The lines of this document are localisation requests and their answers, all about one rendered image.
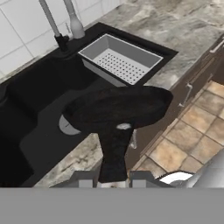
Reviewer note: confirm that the grey perforated strainer basket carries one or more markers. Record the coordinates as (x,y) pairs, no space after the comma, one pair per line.
(122,62)

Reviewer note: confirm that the dark brown cupboard door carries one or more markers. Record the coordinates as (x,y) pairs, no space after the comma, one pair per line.
(195,78)
(151,137)

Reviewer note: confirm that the black frying pan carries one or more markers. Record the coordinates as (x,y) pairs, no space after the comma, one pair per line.
(116,108)

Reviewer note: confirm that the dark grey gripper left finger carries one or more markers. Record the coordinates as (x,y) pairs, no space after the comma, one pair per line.
(86,176)

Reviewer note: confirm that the grey sink drain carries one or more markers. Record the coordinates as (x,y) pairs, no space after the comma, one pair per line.
(66,127)

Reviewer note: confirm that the white round object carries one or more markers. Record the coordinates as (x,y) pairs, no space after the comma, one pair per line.
(176,177)

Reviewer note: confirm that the grey tap with black base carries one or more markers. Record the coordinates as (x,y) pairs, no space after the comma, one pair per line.
(76,27)

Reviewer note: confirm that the black kitchen sink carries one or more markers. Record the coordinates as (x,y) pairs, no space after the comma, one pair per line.
(35,96)

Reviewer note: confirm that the grey rounded metal object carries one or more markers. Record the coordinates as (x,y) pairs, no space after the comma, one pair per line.
(208,175)

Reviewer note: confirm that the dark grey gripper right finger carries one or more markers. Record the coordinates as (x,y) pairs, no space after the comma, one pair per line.
(139,176)

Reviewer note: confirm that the dark brown drawer front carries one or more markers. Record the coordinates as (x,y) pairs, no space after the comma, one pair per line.
(214,62)

